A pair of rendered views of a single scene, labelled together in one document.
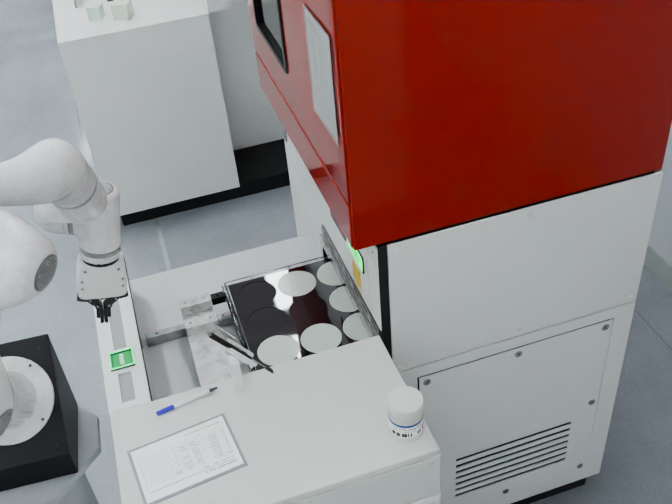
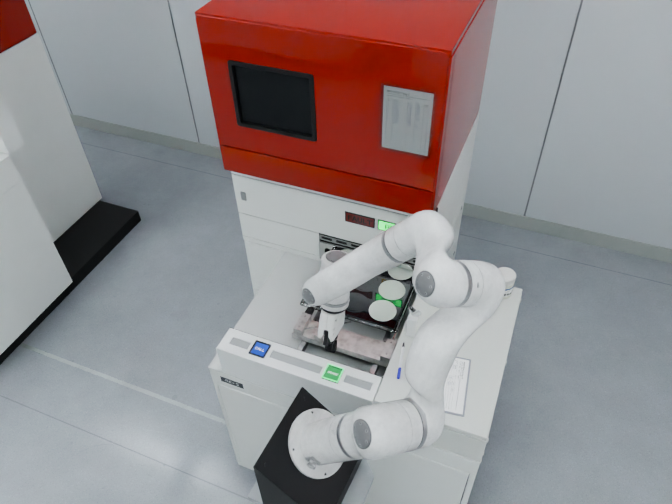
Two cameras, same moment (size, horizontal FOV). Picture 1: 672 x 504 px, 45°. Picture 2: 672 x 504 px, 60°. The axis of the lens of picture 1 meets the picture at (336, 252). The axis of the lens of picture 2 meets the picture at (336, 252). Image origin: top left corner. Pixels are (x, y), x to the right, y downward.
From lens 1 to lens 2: 150 cm
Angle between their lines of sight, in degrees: 39
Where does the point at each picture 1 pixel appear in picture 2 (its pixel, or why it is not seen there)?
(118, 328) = (300, 363)
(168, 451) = not seen: hidden behind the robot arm
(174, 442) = not seen: hidden behind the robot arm
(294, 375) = (425, 309)
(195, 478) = (462, 385)
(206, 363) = (354, 345)
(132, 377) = (353, 376)
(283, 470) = (487, 348)
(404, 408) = (511, 277)
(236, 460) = (464, 362)
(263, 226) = (117, 297)
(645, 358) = not seen: hidden behind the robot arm
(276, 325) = (362, 300)
